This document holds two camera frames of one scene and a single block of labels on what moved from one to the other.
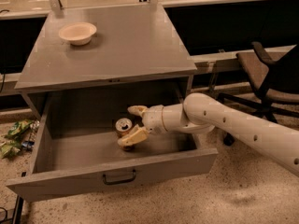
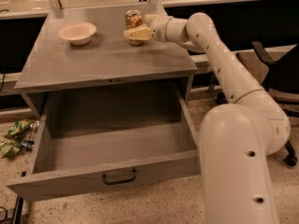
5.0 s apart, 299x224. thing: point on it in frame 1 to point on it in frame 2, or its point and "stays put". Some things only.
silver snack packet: (35, 124) stays put
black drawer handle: (120, 181) stays put
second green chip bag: (9, 149) stays put
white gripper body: (153, 119) to (159, 27)
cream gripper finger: (137, 109) to (150, 17)
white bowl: (78, 34) stays put
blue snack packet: (27, 145) stays put
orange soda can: (123, 126) to (134, 19)
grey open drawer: (78, 149) stays put
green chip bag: (17, 129) stays put
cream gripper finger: (137, 134) to (138, 33)
